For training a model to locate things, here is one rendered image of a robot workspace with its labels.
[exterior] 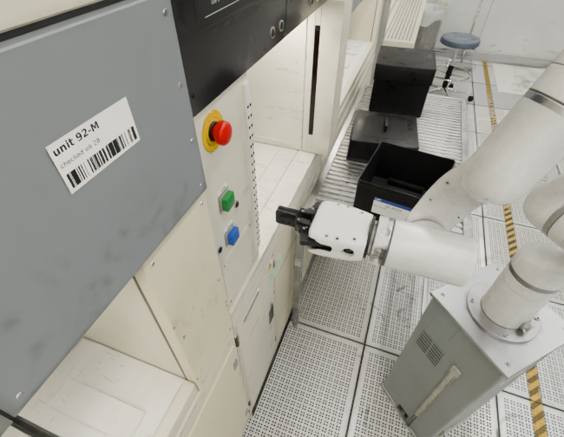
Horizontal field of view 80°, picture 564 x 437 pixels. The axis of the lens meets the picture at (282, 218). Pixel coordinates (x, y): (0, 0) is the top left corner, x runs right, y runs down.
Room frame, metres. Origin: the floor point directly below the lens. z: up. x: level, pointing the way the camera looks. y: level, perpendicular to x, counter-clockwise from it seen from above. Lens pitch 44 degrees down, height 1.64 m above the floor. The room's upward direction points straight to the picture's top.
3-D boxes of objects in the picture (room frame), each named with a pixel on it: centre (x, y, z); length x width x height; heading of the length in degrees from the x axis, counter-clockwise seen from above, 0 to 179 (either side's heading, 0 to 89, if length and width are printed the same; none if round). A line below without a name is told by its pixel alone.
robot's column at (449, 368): (0.51, -0.63, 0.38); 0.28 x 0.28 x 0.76; 25
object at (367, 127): (1.37, -0.46, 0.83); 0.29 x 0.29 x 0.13; 77
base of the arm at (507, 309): (0.51, -0.63, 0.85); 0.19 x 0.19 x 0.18
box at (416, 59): (1.82, -0.64, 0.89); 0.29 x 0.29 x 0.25; 74
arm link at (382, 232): (0.39, -0.17, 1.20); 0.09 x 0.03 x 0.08; 160
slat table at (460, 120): (1.37, -0.56, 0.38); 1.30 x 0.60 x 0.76; 160
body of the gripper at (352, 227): (0.41, -0.11, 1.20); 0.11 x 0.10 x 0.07; 70
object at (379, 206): (0.96, -0.44, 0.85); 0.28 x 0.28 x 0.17; 62
